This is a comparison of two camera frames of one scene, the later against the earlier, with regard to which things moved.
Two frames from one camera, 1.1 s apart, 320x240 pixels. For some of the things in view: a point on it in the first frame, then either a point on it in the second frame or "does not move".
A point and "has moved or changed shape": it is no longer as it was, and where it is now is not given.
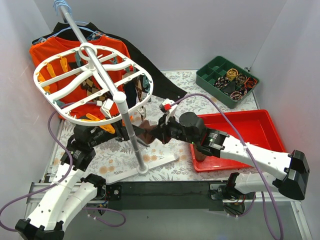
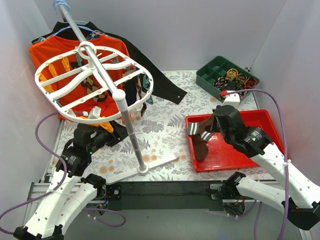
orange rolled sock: (250, 82) does not move
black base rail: (156, 195) does not move
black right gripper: (162, 130) → (216, 122)
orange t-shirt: (82, 79) does not move
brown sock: (147, 137) has moved or changed shape
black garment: (161, 86) does not move
